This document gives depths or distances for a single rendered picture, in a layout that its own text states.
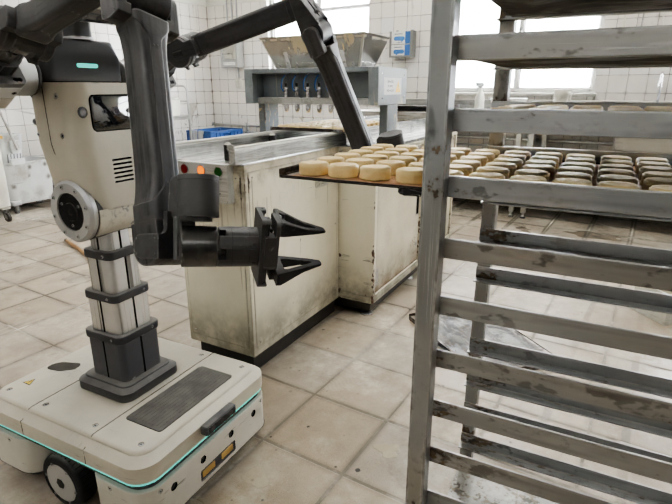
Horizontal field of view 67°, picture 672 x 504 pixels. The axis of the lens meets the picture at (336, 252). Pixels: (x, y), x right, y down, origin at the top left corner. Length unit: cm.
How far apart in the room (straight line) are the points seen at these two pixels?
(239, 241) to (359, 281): 180
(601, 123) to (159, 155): 58
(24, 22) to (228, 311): 125
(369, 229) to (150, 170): 169
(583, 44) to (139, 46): 59
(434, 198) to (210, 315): 152
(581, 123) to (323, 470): 126
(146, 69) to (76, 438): 100
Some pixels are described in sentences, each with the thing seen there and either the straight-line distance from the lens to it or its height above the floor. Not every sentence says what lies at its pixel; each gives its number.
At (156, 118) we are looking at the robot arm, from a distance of 80.
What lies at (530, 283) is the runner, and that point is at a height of 68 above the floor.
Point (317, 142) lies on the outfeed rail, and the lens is 222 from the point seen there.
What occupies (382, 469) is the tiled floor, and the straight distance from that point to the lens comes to 166.
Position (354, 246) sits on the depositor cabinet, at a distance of 242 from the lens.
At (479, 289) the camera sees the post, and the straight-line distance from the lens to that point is 121.
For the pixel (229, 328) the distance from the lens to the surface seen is 206.
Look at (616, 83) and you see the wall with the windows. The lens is 526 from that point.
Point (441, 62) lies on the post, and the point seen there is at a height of 112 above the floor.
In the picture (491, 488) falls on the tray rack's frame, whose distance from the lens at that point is 143.
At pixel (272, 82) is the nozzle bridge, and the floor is 112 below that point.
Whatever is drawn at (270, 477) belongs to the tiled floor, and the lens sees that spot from 164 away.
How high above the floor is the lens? 109
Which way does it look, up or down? 18 degrees down
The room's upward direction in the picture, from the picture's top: straight up
